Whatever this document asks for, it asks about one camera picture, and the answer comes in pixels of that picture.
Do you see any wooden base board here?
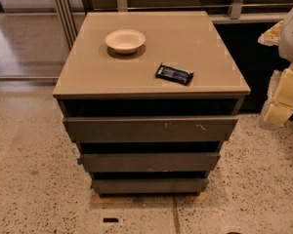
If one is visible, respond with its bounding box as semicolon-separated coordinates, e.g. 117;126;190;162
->
91;192;207;206

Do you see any white ceramic bowl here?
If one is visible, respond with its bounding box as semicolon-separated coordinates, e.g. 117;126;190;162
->
105;29;146;55

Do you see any grey drawer cabinet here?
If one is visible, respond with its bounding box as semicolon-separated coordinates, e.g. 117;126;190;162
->
52;11;252;199

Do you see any top grey drawer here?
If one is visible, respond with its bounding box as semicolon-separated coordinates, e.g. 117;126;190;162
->
63;116;237;143

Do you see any metal railing frame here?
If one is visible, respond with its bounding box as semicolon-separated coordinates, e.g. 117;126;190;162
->
54;0;293;45

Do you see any black snack wrapper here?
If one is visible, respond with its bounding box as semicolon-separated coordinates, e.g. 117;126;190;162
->
155;63;193;86

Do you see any grey drawer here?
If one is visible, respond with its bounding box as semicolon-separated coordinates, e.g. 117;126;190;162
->
92;178;208;194
63;116;237;143
81;153;220;173

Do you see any bottom grey drawer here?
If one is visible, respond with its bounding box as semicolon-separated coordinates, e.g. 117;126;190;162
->
92;178;208;194

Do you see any middle grey drawer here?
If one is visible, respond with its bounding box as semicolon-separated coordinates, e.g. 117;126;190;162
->
81;153;220;173

